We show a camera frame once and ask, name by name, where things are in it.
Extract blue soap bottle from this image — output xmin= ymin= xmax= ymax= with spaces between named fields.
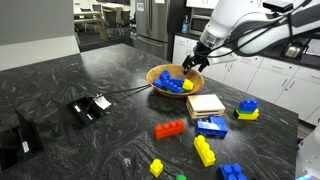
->
xmin=181 ymin=14 xmax=190 ymax=35

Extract blue stacked toy block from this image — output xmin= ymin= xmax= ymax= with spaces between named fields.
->
xmin=238 ymin=98 xmax=260 ymax=113

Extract yellow stacked toy block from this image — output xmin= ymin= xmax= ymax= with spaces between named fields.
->
xmin=233 ymin=109 xmax=261 ymax=122

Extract black office chair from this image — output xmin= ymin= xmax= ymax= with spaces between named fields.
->
xmin=101 ymin=5 xmax=124 ymax=38

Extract wooden dining table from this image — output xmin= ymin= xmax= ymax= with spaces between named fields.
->
xmin=73 ymin=11 xmax=108 ymax=42

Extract white kitchen cabinets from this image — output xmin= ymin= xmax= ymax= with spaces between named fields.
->
xmin=171 ymin=34 xmax=320 ymax=127

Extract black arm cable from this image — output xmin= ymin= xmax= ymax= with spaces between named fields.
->
xmin=194 ymin=0 xmax=320 ymax=59

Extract white paper tag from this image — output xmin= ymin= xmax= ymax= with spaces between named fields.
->
xmin=93 ymin=95 xmax=112 ymax=111

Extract square wooden coaster stack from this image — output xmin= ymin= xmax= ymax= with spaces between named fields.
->
xmin=185 ymin=93 xmax=226 ymax=120

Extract stainless steel refrigerator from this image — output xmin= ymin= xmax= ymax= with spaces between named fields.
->
xmin=132 ymin=0 xmax=188 ymax=62

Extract red four-stud toy block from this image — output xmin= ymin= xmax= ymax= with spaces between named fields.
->
xmin=153 ymin=119 xmax=186 ymax=140

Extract black pop-up outlet box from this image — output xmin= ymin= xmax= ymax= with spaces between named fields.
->
xmin=0 ymin=108 xmax=46 ymax=173
xmin=52 ymin=96 xmax=108 ymax=130

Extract yellow three-stud toy block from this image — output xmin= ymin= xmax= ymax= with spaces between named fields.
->
xmin=193 ymin=134 xmax=217 ymax=168

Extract stainless microwave oven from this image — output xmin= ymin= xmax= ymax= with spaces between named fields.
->
xmin=188 ymin=7 xmax=215 ymax=37

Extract black camera box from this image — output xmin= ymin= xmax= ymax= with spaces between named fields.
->
xmin=262 ymin=0 xmax=295 ymax=14

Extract green stacked toy block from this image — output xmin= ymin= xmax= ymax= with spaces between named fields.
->
xmin=235 ymin=107 xmax=260 ymax=116

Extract long blue toy block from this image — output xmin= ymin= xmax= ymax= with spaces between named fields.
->
xmin=152 ymin=77 xmax=185 ymax=94

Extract thin black table cable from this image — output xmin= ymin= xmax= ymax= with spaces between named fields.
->
xmin=84 ymin=83 xmax=153 ymax=113

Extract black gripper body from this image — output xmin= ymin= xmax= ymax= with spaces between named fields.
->
xmin=190 ymin=40 xmax=214 ymax=65

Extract long yellow toy block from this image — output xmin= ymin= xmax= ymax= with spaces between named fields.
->
xmin=181 ymin=78 xmax=195 ymax=92

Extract large blue toy block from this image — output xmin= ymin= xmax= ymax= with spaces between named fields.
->
xmin=195 ymin=119 xmax=229 ymax=139

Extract blue two-by-two toy block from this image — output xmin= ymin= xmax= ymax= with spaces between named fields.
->
xmin=218 ymin=162 xmax=248 ymax=180

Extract small yellow toy block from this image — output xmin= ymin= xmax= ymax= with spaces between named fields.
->
xmin=149 ymin=158 xmax=165 ymax=179

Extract wooden bowl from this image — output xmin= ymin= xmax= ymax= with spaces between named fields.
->
xmin=145 ymin=63 xmax=206 ymax=99

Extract white machine housing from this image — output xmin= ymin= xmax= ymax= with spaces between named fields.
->
xmin=294 ymin=121 xmax=320 ymax=180

